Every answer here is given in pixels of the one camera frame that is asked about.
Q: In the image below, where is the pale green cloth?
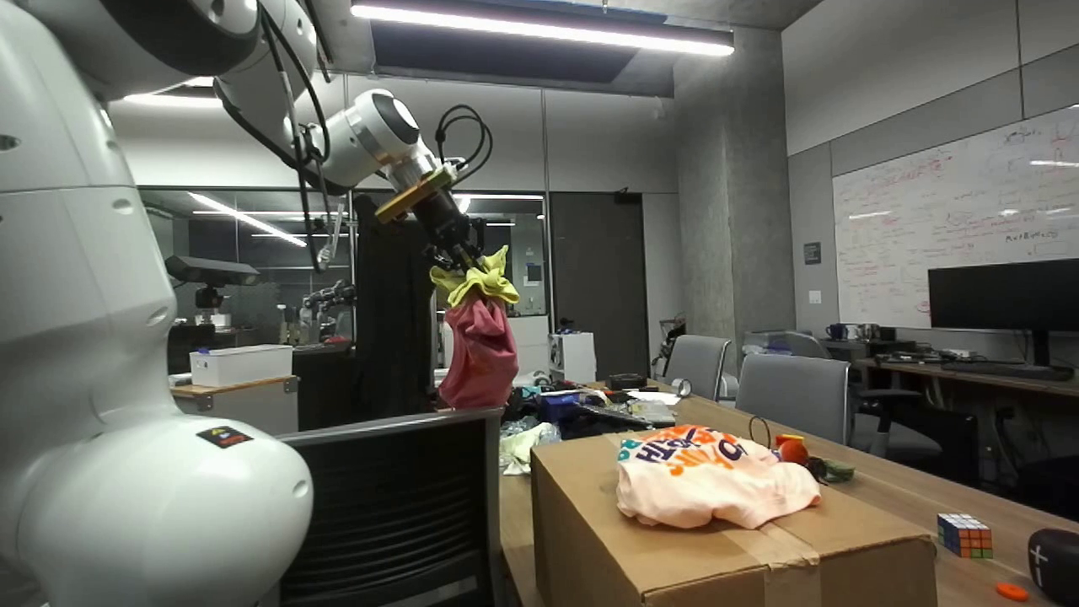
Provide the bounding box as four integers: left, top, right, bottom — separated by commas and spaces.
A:
497, 413, 565, 483

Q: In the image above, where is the pink t-shirt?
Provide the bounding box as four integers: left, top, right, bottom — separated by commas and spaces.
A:
434, 293, 523, 410

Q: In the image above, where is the tall black cabinet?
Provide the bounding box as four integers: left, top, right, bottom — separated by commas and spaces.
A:
352, 195, 446, 418

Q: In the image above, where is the black computer monitor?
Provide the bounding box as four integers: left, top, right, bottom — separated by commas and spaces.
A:
924, 255, 1079, 367

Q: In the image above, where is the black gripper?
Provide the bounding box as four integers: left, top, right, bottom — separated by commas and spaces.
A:
404, 197, 485, 275

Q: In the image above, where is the Rubik's cube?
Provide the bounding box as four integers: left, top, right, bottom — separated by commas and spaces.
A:
936, 510, 997, 562

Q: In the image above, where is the orange ball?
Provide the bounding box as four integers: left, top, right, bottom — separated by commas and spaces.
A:
774, 431, 813, 469

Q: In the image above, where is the wooden computer desk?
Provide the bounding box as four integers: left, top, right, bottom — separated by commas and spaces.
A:
871, 353, 1079, 403

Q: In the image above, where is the grey chair with backrest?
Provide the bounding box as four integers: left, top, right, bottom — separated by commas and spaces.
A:
280, 403, 505, 607

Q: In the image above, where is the ceiling light strip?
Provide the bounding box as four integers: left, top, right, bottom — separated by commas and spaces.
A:
349, 0, 740, 60

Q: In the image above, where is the grey office chair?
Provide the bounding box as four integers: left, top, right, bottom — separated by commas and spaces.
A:
665, 329, 737, 401
737, 350, 856, 449

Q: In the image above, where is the wall whiteboard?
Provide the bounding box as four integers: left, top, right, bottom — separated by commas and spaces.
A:
830, 100, 1079, 329

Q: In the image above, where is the white plastic bin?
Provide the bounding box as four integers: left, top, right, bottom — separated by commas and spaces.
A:
185, 340, 296, 386

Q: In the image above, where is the peach t-shirt with orange print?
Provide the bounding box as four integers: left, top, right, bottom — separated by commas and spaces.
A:
614, 420, 822, 534

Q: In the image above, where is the dark green object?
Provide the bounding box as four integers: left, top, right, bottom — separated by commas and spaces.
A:
805, 452, 856, 487

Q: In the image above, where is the wooden table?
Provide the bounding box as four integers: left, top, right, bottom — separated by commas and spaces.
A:
493, 392, 1079, 607

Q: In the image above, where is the tan wrist camera mount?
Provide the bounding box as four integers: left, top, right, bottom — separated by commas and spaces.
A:
370, 164, 458, 227

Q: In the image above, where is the black speaker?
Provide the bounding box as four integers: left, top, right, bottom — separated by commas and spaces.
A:
1024, 525, 1079, 607

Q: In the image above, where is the large cardboard box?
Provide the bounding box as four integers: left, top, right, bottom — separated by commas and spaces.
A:
530, 431, 942, 607

